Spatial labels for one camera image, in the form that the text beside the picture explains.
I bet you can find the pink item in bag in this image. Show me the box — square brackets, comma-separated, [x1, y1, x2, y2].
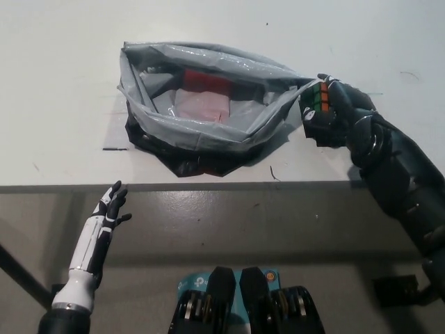
[175, 89, 231, 122]

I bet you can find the grey plastic bag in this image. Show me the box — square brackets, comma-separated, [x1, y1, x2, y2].
[117, 40, 319, 179]

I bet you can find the white and black left hand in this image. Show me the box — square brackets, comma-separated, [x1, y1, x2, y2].
[51, 180, 133, 312]

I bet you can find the rubik's cube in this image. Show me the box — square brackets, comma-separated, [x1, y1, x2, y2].
[298, 81, 339, 133]

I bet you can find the clear tape patch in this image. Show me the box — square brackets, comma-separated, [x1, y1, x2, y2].
[102, 95, 140, 151]

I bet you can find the black diagonal table brace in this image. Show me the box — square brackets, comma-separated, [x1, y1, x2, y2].
[0, 243, 53, 310]

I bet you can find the black right hand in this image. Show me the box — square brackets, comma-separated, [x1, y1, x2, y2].
[300, 72, 379, 150]

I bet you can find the black and teal robot body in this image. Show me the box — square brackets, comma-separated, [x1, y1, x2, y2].
[166, 266, 324, 334]

